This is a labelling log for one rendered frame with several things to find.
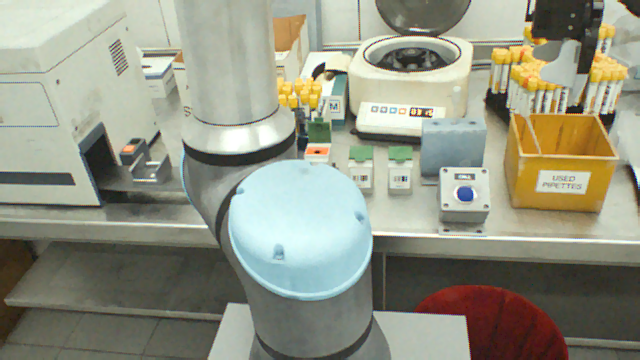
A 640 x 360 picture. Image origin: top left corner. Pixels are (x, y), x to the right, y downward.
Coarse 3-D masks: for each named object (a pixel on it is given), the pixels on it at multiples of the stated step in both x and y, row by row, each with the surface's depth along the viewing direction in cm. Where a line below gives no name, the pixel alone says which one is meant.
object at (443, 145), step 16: (432, 128) 82; (448, 128) 82; (464, 128) 82; (480, 128) 81; (432, 144) 84; (448, 144) 83; (464, 144) 83; (480, 144) 82; (432, 160) 85; (448, 160) 85; (464, 160) 85; (480, 160) 84; (432, 176) 87
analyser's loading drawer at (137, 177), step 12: (144, 156) 90; (168, 156) 89; (96, 168) 93; (108, 168) 92; (120, 168) 92; (132, 168) 86; (144, 168) 90; (156, 168) 85; (168, 168) 89; (96, 180) 89; (108, 180) 89; (120, 180) 89; (132, 180) 86; (144, 180) 86; (156, 180) 86; (168, 180) 87; (180, 180) 87
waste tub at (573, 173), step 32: (512, 128) 82; (544, 128) 84; (576, 128) 83; (512, 160) 81; (544, 160) 74; (576, 160) 73; (608, 160) 72; (512, 192) 80; (544, 192) 77; (576, 192) 76
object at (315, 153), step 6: (312, 144) 86; (318, 144) 86; (324, 144) 86; (330, 144) 85; (306, 150) 85; (312, 150) 84; (318, 150) 84; (324, 150) 84; (330, 150) 85; (306, 156) 83; (312, 156) 83; (318, 156) 83; (324, 156) 83; (330, 156) 85; (312, 162) 83; (318, 162) 83; (324, 162) 83; (330, 162) 85
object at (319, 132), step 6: (318, 120) 84; (312, 126) 85; (318, 126) 85; (324, 126) 85; (312, 132) 85; (318, 132) 85; (324, 132) 85; (330, 132) 85; (312, 138) 86; (318, 138) 86; (324, 138) 85; (330, 138) 85
